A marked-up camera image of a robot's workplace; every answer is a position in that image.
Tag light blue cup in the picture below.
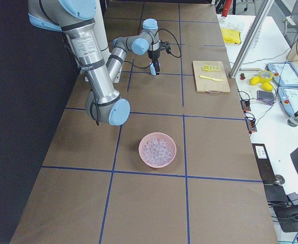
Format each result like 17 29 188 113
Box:
149 63 156 76

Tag wooden cutting board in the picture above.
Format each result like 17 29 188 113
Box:
192 60 230 94

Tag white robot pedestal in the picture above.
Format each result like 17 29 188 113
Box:
80 1 125 84

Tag teach pendant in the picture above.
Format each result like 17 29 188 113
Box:
278 87 298 116
267 62 298 87

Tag aluminium frame post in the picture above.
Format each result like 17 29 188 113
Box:
229 0 274 78

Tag yellow toy knife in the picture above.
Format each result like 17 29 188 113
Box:
199 75 223 82

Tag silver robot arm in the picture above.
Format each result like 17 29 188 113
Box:
28 1 161 126

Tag yellow tape roll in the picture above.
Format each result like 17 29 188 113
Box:
258 70 273 84

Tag yellow lemon left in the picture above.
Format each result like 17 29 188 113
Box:
249 76 260 85

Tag lower teach pendant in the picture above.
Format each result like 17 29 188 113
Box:
278 87 298 116

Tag yellow lemon slices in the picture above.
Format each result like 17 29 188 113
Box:
202 65 221 72

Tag red fire extinguisher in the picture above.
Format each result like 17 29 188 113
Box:
221 0 233 17

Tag yellow cloth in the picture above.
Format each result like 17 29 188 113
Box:
221 28 242 44

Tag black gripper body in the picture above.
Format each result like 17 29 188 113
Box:
147 43 161 63

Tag yellow lemon right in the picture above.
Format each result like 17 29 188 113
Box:
261 82 274 92

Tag upper teach pendant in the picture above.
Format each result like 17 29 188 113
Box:
267 62 298 87

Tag clear plastic ice cubes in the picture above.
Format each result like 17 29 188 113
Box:
141 138 173 166

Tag pink bowl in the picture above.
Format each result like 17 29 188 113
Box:
138 132 177 168

